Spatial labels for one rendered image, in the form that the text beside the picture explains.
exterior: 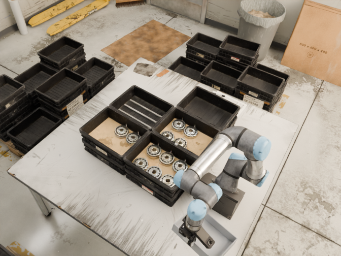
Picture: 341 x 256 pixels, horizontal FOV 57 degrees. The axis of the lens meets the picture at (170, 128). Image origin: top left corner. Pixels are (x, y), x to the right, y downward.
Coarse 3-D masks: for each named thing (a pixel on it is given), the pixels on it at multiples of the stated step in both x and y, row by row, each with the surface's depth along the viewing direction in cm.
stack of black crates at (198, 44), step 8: (192, 40) 379; (200, 40) 390; (208, 40) 383; (216, 40) 377; (192, 48) 369; (200, 48) 381; (208, 48) 382; (216, 48) 382; (192, 56) 377; (200, 56) 369; (208, 56) 363; (216, 56) 362; (208, 64) 371
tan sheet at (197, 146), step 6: (168, 126) 236; (174, 132) 232; (180, 132) 233; (198, 132) 233; (186, 138) 229; (198, 138) 230; (204, 138) 230; (210, 138) 230; (192, 144) 226; (198, 144) 226; (204, 144) 226; (192, 150) 222; (198, 150) 222
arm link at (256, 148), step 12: (252, 132) 158; (240, 144) 157; (252, 144) 154; (264, 144) 152; (252, 156) 157; (264, 156) 157; (252, 168) 176; (264, 168) 187; (252, 180) 189; (264, 180) 187
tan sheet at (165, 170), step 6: (150, 144) 224; (144, 150) 220; (162, 150) 221; (138, 156) 217; (144, 156) 217; (174, 156) 218; (132, 162) 213; (150, 162) 214; (156, 162) 214; (162, 168) 211; (168, 168) 211; (162, 174) 208; (174, 174) 208
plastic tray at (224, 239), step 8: (184, 216) 165; (208, 216) 169; (176, 224) 162; (208, 224) 169; (216, 224) 167; (176, 232) 160; (208, 232) 165; (216, 232) 166; (224, 232) 165; (184, 240) 158; (216, 240) 162; (224, 240) 163; (232, 240) 163; (192, 248) 155; (200, 248) 151; (216, 248) 158; (224, 248) 160
